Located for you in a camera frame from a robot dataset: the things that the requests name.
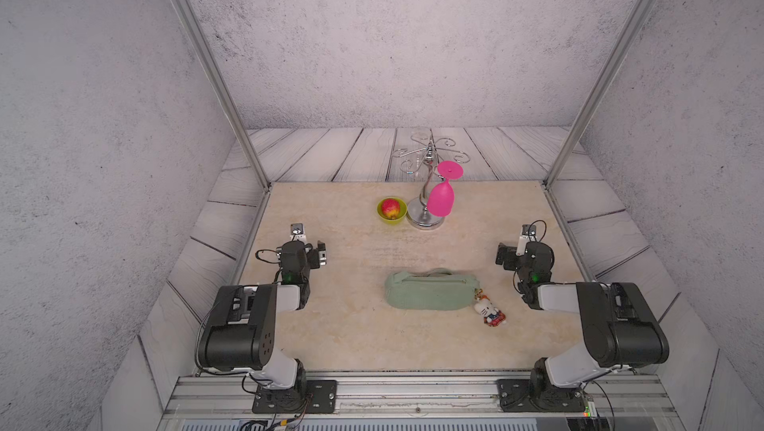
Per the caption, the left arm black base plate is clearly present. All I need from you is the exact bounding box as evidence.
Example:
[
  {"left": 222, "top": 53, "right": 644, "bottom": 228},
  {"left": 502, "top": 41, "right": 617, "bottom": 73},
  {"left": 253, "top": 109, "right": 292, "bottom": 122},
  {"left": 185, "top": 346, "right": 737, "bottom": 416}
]
[{"left": 252, "top": 380, "right": 337, "bottom": 414}]

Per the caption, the aluminium frame post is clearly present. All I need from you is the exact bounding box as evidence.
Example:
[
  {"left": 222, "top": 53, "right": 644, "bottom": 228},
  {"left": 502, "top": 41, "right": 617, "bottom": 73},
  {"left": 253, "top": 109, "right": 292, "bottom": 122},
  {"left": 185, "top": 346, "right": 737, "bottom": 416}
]
[
  {"left": 170, "top": 0, "right": 272, "bottom": 191},
  {"left": 543, "top": 0, "right": 658, "bottom": 191}
]

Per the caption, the right aluminium frame post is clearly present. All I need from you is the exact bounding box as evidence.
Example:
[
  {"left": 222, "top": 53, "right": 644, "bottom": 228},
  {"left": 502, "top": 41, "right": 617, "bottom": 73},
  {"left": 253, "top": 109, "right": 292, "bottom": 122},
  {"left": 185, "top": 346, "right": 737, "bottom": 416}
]
[{"left": 543, "top": 0, "right": 658, "bottom": 191}]

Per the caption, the small green bowl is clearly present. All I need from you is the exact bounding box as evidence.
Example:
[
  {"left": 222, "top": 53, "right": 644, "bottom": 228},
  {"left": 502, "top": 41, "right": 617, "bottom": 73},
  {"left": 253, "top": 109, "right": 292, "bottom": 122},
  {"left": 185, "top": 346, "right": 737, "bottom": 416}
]
[{"left": 376, "top": 197, "right": 408, "bottom": 225}]

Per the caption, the pink plastic wine glass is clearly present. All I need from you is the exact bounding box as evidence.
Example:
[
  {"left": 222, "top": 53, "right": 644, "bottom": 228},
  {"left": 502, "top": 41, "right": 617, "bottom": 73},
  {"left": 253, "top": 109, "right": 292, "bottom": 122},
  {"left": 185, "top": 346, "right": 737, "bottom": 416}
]
[{"left": 426, "top": 160, "right": 464, "bottom": 217}]

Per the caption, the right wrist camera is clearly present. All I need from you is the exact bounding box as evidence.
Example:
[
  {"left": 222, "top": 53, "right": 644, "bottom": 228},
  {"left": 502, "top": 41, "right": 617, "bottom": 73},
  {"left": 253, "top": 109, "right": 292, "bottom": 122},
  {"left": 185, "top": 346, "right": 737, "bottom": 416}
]
[{"left": 515, "top": 223, "right": 536, "bottom": 257}]

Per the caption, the Hello Kitty plush keychain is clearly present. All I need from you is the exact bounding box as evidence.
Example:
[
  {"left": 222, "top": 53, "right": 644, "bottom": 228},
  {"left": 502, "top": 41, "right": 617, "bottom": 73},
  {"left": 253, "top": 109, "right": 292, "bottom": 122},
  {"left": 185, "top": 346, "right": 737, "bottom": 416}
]
[{"left": 473, "top": 289, "right": 507, "bottom": 328}]

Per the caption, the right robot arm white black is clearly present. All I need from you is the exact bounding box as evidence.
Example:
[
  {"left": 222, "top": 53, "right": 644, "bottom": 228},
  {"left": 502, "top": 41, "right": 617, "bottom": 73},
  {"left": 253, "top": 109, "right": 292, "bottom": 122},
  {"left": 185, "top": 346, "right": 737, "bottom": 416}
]
[{"left": 495, "top": 242, "right": 670, "bottom": 416}]

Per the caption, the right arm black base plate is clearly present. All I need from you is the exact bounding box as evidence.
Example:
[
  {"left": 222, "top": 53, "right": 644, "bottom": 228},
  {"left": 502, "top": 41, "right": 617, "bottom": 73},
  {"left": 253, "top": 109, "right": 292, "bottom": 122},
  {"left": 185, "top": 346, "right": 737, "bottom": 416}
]
[{"left": 497, "top": 379, "right": 587, "bottom": 413}]

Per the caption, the left aluminium frame post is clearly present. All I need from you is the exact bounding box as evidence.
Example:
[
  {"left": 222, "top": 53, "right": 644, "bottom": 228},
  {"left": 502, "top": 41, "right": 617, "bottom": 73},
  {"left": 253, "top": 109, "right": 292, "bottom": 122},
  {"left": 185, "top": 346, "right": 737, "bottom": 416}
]
[{"left": 170, "top": 0, "right": 272, "bottom": 191}]

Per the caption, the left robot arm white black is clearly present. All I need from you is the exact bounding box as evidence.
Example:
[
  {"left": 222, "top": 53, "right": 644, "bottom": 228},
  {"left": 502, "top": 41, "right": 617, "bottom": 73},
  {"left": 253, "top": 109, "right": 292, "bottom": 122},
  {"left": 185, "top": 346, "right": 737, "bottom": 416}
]
[{"left": 196, "top": 240, "right": 327, "bottom": 413}]

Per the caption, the silver metal glass rack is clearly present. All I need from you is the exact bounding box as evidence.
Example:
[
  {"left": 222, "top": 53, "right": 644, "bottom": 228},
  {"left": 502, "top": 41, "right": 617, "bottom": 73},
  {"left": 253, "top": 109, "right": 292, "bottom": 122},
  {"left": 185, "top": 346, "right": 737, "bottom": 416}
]
[{"left": 392, "top": 132, "right": 471, "bottom": 230}]

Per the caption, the aluminium front rail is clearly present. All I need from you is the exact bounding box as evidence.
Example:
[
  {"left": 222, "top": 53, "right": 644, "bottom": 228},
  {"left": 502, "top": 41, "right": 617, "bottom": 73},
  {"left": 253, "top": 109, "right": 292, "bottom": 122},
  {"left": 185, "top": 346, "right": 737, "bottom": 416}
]
[{"left": 163, "top": 371, "right": 684, "bottom": 430}]

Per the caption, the red yellow apple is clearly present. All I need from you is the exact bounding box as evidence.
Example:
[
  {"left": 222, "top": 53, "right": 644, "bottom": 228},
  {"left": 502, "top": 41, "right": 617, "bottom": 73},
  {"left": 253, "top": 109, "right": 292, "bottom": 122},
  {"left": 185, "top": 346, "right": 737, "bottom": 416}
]
[{"left": 380, "top": 198, "right": 401, "bottom": 220}]

